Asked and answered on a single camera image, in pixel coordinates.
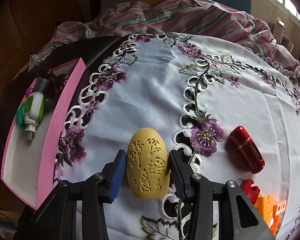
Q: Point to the black grey cylindrical jar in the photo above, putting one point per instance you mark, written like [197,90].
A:
[40,85]

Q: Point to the yellow perforated egg shell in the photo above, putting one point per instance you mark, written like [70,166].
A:
[147,168]

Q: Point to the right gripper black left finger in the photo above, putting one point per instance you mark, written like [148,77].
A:
[113,175]

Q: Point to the white green air freshener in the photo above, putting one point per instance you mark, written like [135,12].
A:
[34,110]

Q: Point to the white floral embroidered tablecloth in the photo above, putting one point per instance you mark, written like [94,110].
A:
[194,91]

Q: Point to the pink green striped sheet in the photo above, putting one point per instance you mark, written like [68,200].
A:
[197,17]

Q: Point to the orange plastic clip part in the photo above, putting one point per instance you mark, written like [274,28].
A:
[264,206]

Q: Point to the white boxes on sill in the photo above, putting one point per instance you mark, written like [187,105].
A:
[279,34]

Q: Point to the orange cube blocks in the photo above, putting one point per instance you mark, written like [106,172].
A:
[278,208]

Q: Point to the red metallic capsule case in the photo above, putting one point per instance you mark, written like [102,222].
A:
[244,144]

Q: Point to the dark maroon flower ornament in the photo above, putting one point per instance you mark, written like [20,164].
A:
[56,84]

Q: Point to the magenta plastic toy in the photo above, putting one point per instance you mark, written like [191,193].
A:
[29,91]

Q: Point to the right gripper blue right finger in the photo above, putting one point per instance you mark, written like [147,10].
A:
[181,174]

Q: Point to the pink white shallow box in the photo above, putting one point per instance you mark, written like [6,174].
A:
[28,165]

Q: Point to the red puzzle piece block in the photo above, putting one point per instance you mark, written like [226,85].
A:
[252,191]

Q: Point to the green plastic flanged part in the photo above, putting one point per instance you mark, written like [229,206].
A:
[19,118]

